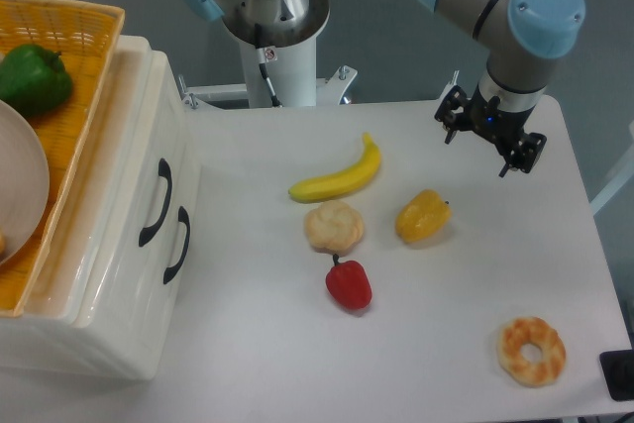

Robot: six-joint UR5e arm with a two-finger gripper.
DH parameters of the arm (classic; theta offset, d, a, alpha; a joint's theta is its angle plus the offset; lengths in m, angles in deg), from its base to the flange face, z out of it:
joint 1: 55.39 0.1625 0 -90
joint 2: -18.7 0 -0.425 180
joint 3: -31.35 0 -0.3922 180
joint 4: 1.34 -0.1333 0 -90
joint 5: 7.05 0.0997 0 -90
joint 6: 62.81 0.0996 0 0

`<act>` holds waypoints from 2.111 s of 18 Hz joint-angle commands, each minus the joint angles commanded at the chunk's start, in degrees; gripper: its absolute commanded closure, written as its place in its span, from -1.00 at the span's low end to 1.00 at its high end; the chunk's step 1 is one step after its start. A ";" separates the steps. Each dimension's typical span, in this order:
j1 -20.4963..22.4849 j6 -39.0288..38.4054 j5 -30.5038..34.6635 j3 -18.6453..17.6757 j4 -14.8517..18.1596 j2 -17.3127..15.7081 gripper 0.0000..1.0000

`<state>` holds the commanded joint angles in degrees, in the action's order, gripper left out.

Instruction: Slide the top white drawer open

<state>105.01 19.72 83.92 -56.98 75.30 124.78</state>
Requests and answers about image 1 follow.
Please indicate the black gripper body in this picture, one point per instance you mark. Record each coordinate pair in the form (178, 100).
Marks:
(499, 112)

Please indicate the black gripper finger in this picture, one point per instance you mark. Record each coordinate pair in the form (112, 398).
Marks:
(521, 154)
(453, 112)

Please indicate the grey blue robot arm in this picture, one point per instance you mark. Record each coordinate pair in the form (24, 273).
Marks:
(525, 40)

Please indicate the white drawer cabinet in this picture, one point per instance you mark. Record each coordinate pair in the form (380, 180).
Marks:
(44, 337)

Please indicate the yellow bell pepper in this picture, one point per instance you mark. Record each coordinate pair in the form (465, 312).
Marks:
(423, 216)

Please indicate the yellow banana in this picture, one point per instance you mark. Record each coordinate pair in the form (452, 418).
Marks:
(342, 182)

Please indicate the round cream bread roll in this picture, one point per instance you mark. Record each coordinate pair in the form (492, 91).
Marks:
(333, 226)

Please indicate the red bell pepper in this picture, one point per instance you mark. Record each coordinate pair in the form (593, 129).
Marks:
(348, 284)

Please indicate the black device at edge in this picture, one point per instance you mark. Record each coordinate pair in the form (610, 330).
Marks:
(618, 372)

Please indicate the orange woven basket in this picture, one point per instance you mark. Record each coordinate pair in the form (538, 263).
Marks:
(86, 34)

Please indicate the green bell pepper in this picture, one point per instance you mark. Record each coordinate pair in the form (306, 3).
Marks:
(34, 80)

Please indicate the beige plate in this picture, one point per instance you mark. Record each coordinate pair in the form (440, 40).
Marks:
(25, 182)

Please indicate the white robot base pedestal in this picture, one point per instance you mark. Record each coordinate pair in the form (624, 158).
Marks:
(277, 42)

